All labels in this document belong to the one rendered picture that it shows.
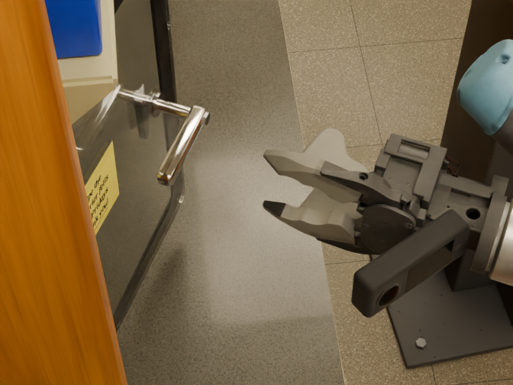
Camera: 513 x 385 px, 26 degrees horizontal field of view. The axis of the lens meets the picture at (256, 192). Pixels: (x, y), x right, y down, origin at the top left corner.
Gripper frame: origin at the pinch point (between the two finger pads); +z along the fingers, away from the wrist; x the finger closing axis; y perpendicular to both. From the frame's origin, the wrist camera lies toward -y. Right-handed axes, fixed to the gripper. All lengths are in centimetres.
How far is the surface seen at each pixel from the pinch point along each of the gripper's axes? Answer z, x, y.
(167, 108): 12.5, 0.4, 5.2
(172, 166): 9.2, 0.7, -1.3
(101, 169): 13.8, 3.7, -5.8
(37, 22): 3, 44, -25
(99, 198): 13.8, 1.0, -7.0
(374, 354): -5, -120, 50
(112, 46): 5.9, 30.6, -13.9
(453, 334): -19, -119, 59
